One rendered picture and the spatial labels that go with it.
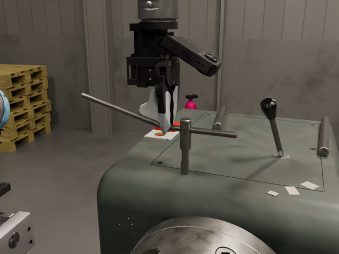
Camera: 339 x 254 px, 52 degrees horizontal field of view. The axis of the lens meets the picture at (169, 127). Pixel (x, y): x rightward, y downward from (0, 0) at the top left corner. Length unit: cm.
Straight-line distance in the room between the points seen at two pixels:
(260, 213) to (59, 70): 470
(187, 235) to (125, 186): 20
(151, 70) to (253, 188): 29
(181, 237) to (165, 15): 37
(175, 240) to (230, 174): 22
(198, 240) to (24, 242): 48
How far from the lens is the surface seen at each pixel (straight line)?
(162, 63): 63
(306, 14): 435
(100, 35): 460
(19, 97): 470
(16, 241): 88
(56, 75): 521
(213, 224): 59
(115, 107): 72
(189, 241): 55
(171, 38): 63
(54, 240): 278
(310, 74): 440
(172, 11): 63
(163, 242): 56
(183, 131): 66
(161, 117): 65
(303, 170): 77
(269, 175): 73
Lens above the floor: 156
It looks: 18 degrees down
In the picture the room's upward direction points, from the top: straight up
